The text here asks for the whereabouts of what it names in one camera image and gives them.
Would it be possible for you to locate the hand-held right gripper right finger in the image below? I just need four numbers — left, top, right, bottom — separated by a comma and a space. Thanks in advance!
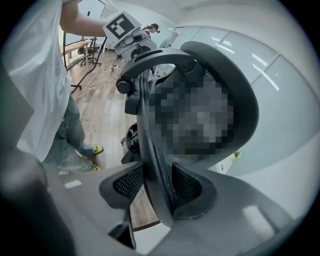
133, 161, 301, 256

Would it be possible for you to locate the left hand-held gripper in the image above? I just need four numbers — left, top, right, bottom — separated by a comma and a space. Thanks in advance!
102, 11, 157, 61

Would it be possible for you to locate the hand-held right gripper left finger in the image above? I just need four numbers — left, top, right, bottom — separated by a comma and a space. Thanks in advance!
0, 148, 145, 256

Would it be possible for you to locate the wide black mesh chair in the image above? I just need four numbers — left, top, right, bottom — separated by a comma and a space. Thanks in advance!
116, 41, 261, 230

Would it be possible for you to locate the white square desk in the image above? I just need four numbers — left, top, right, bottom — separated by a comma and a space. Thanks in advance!
213, 157, 236, 176

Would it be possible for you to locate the black standing fan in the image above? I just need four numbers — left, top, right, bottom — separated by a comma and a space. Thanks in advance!
159, 37, 174, 49

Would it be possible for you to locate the wooden table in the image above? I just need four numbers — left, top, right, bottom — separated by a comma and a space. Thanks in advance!
59, 40, 92, 67

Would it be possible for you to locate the black rolling stand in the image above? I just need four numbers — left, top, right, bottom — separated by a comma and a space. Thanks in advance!
70, 34, 111, 95

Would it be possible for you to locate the person's white shirt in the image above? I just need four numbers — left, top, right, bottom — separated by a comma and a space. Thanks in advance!
4, 0, 76, 163

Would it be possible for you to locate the white floor cable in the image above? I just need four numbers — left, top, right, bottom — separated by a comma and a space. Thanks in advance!
74, 63, 118, 101

